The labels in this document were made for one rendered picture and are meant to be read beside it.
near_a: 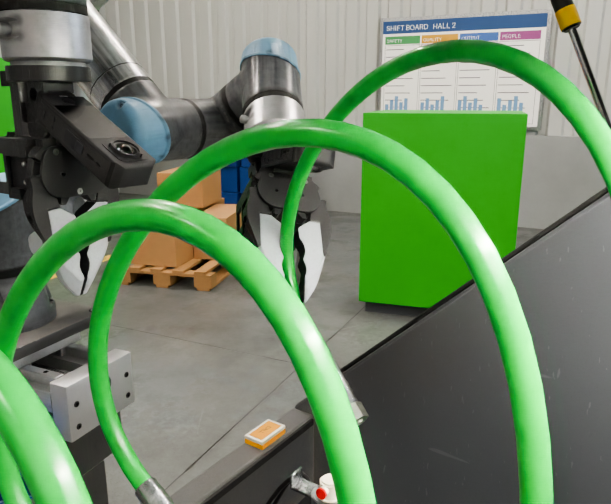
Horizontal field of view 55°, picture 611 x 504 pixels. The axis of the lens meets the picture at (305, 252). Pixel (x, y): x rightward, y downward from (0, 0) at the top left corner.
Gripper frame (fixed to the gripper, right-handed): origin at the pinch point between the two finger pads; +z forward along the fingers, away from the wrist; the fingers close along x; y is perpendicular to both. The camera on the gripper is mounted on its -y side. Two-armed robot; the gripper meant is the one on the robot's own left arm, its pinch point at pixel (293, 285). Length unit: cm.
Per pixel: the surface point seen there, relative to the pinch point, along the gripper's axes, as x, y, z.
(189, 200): -66, 349, -263
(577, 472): -33.4, 3.0, 17.3
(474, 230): 5.6, -31.8, 14.1
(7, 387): 22.2, -28.7, 20.7
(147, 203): 18.3, -27.6, 12.4
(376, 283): -167, 245, -146
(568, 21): -19.6, -24.6, -18.2
